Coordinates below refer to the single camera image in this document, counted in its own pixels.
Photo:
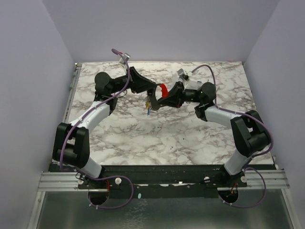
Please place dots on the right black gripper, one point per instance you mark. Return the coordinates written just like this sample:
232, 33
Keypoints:
180, 91

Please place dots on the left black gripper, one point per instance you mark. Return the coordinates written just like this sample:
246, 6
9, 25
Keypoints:
138, 83

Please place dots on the metal key organizer red handle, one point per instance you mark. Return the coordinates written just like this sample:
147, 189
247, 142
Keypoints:
151, 101

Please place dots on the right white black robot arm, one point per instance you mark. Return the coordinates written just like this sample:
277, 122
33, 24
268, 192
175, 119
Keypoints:
249, 133

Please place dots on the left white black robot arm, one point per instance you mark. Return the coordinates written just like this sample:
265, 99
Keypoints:
72, 140

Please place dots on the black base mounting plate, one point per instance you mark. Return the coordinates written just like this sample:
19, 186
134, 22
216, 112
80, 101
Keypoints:
183, 181

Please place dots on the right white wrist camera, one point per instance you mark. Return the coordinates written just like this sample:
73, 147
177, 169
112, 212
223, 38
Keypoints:
187, 81

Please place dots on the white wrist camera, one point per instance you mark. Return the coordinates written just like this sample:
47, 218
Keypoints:
124, 59
187, 81

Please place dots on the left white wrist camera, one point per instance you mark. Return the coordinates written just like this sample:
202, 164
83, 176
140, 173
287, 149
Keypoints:
124, 59

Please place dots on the aluminium left side rail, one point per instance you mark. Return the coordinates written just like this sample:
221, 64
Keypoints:
73, 87

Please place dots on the aluminium rail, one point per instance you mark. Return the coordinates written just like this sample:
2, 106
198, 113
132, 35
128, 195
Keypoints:
60, 182
73, 87

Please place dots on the aluminium front rail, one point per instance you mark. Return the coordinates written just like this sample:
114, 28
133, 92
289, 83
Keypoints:
60, 182

